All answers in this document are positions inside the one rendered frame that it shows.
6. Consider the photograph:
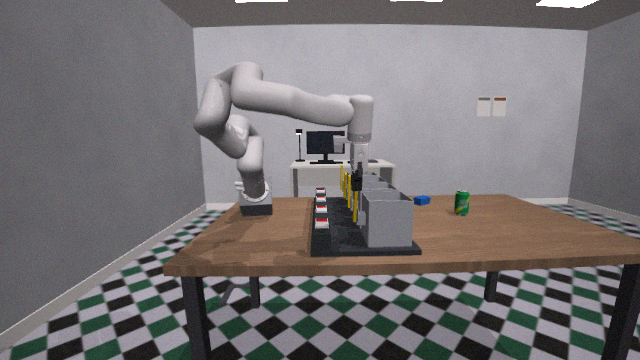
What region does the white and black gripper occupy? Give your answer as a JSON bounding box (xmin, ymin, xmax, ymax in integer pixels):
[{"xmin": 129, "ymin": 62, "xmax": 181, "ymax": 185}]
[{"xmin": 350, "ymin": 140, "xmax": 371, "ymax": 191}]

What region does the green drink can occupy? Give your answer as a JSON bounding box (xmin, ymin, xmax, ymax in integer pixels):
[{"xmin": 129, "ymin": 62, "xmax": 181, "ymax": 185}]
[{"xmin": 454, "ymin": 189, "xmax": 470, "ymax": 216}]

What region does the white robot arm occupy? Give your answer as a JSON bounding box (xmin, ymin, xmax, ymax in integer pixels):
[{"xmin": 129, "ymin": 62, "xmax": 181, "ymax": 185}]
[{"xmin": 193, "ymin": 62, "xmax": 374, "ymax": 203}]

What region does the blue plastic box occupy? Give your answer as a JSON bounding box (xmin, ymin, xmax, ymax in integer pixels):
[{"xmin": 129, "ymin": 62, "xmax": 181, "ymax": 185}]
[{"xmin": 414, "ymin": 195, "xmax": 431, "ymax": 206}]

